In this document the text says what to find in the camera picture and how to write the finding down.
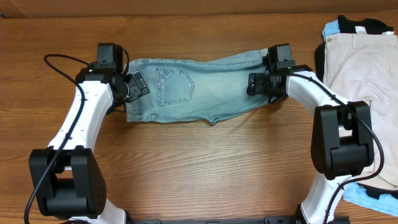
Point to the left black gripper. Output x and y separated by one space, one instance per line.
137 86

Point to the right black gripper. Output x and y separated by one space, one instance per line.
255 86

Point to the light blue denim shorts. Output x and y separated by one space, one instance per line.
187 90

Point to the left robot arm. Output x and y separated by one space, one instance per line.
68 183

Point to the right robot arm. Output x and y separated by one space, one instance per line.
342 138

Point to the beige pink shorts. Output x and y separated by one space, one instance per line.
367 93

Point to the black garment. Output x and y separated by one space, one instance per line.
320 62

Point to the light blue garment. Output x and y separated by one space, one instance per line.
367 199

